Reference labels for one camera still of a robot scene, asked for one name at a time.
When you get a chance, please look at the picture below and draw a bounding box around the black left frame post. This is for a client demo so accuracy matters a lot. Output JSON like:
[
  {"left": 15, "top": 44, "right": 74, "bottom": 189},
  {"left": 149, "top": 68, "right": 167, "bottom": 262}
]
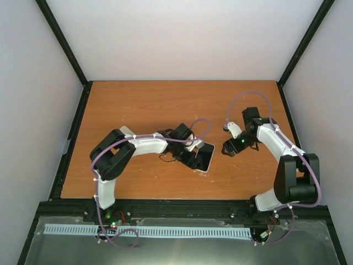
[{"left": 35, "top": 0, "right": 89, "bottom": 86}]

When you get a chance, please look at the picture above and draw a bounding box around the purple cable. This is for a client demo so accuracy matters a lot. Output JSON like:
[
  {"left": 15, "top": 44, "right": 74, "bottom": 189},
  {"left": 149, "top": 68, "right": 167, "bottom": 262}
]
[
  {"left": 91, "top": 118, "right": 212, "bottom": 250},
  {"left": 225, "top": 92, "right": 323, "bottom": 246}
]

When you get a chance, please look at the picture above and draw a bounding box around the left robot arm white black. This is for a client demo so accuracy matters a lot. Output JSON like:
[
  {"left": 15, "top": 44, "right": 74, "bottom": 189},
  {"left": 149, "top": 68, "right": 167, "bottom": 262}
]
[{"left": 89, "top": 123, "right": 206, "bottom": 222}]

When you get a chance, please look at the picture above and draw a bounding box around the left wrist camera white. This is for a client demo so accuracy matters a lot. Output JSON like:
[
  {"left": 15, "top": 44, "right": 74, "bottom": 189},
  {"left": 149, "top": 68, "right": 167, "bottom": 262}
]
[{"left": 185, "top": 139, "right": 204, "bottom": 152}]

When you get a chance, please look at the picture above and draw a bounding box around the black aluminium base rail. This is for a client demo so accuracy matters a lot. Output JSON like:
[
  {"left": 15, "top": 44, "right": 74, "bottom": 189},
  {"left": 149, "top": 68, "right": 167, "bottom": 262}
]
[{"left": 35, "top": 199, "right": 331, "bottom": 227}]

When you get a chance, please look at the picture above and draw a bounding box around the black frame post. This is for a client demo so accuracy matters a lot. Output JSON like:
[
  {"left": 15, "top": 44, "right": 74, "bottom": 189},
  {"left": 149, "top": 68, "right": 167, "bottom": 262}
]
[
  {"left": 35, "top": 0, "right": 89, "bottom": 86},
  {"left": 277, "top": 0, "right": 336, "bottom": 86}
]

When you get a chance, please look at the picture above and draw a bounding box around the light blue slotted cable duct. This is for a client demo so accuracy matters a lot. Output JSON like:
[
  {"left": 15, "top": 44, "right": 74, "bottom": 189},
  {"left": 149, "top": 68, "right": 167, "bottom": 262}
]
[{"left": 43, "top": 224, "right": 252, "bottom": 240}]

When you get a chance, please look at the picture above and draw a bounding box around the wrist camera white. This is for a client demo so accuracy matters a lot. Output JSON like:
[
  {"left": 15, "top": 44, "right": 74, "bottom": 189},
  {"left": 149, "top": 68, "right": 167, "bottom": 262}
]
[
  {"left": 223, "top": 121, "right": 242, "bottom": 139},
  {"left": 185, "top": 139, "right": 204, "bottom": 152}
]

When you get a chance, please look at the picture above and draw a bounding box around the black right frame post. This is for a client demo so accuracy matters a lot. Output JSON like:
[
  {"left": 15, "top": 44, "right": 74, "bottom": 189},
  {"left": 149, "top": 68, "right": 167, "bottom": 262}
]
[{"left": 277, "top": 0, "right": 336, "bottom": 86}]

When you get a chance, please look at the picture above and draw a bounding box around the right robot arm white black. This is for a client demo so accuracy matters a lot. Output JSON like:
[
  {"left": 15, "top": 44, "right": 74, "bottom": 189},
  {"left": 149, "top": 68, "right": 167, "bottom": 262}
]
[{"left": 222, "top": 107, "right": 322, "bottom": 213}]

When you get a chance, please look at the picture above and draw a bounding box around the black smartphone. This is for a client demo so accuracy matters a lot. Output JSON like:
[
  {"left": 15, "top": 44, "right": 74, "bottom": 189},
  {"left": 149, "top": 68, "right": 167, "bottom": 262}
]
[{"left": 192, "top": 142, "right": 215, "bottom": 172}]

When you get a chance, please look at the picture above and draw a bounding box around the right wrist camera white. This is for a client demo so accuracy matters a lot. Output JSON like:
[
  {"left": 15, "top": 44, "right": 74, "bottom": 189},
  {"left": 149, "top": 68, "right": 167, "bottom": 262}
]
[{"left": 223, "top": 121, "right": 242, "bottom": 139}]

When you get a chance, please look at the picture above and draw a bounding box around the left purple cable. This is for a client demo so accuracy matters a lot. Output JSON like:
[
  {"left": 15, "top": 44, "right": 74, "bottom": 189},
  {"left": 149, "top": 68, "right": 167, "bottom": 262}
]
[{"left": 91, "top": 118, "right": 212, "bottom": 250}]

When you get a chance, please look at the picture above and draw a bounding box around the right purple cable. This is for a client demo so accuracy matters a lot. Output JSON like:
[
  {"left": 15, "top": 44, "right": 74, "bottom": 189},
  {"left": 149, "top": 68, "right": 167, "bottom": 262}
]
[{"left": 225, "top": 92, "right": 323, "bottom": 246}]

